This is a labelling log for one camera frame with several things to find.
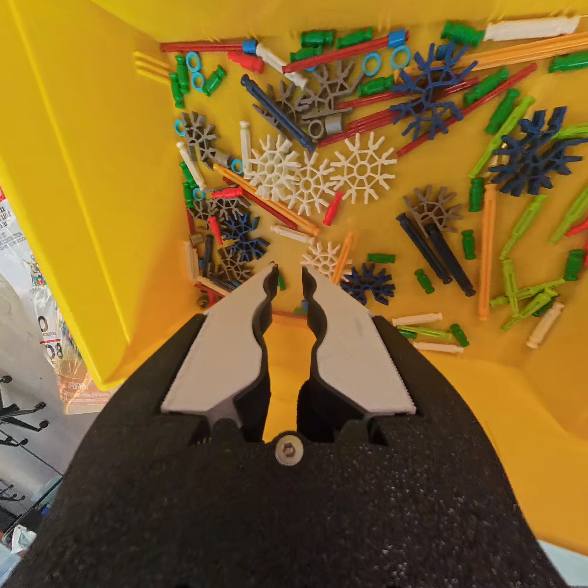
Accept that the pile of colourful building pieces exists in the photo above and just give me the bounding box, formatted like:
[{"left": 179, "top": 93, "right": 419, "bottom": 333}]
[{"left": 160, "top": 16, "right": 588, "bottom": 354}]

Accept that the yellow plastic bin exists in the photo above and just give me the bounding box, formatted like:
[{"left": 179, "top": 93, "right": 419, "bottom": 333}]
[{"left": 0, "top": 0, "right": 588, "bottom": 549}]

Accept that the black chair base with casters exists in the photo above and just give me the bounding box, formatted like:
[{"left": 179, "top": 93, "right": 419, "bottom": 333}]
[{"left": 0, "top": 374, "right": 50, "bottom": 506}]

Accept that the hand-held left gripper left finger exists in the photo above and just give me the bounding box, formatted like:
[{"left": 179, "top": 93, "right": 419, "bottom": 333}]
[{"left": 162, "top": 263, "right": 279, "bottom": 443}]

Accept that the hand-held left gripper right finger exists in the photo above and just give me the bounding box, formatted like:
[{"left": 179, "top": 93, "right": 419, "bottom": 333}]
[{"left": 298, "top": 266, "right": 417, "bottom": 444}]

